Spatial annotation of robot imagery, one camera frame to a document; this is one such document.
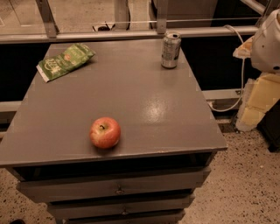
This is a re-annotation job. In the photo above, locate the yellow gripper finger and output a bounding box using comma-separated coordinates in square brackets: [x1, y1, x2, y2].
[235, 73, 280, 131]
[233, 37, 253, 59]

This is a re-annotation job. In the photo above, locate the red apple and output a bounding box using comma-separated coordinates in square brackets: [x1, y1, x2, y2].
[89, 117, 121, 149]

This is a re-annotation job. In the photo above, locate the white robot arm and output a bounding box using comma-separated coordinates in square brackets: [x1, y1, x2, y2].
[233, 9, 280, 131]

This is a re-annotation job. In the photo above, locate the silver soda can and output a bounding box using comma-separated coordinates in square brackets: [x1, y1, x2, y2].
[161, 31, 181, 68]

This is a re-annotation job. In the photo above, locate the grey drawer cabinet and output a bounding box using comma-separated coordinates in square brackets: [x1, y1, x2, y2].
[0, 40, 227, 224]

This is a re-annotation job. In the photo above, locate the bottom grey drawer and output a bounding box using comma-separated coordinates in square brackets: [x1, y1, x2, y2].
[66, 209, 185, 224]

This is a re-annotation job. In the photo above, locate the grey drawer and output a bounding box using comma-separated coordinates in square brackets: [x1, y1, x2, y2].
[66, 209, 185, 224]
[17, 167, 211, 202]
[48, 192, 194, 219]

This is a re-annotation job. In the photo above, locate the green snack bag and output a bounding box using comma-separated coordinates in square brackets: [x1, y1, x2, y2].
[37, 43, 95, 82]

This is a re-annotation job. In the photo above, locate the middle grey drawer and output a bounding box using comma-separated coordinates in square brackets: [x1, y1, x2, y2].
[48, 192, 194, 219]

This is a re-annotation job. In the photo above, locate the top grey drawer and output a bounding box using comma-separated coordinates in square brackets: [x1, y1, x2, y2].
[17, 167, 211, 202]

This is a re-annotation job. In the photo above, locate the white cable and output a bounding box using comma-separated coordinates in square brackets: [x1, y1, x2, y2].
[207, 24, 246, 113]

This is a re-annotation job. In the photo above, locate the metal railing frame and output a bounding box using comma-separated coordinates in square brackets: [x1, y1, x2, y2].
[0, 0, 280, 45]

